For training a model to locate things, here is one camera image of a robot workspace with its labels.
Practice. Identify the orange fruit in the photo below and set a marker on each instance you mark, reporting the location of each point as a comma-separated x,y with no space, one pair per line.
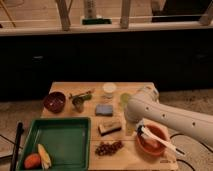
32,161

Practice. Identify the blue sponge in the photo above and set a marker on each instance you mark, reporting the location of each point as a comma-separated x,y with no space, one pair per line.
104,110

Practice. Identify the purple bowl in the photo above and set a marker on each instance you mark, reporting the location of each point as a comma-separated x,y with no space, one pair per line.
54,102

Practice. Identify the yellow corn cob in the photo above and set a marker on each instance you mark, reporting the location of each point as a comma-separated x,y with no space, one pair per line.
45,158

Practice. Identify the green plastic tray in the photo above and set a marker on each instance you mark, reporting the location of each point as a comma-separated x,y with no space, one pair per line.
67,141

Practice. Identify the green base white post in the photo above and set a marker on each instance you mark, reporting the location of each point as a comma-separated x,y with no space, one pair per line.
90,15

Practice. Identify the white brush with black head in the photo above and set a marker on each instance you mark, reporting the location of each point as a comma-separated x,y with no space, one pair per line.
147,133

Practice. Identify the black pole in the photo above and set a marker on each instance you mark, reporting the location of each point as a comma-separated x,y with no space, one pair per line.
14,159

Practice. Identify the grey metal cup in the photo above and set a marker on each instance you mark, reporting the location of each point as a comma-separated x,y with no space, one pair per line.
78,103

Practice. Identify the bunch of red grapes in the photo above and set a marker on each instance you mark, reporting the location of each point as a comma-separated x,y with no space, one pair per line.
108,148

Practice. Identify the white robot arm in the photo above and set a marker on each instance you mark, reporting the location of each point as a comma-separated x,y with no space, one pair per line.
144,104

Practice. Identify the green cup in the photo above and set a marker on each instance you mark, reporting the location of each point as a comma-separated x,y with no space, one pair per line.
124,99

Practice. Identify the orange bowl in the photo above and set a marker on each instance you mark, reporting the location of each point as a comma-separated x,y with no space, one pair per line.
149,145

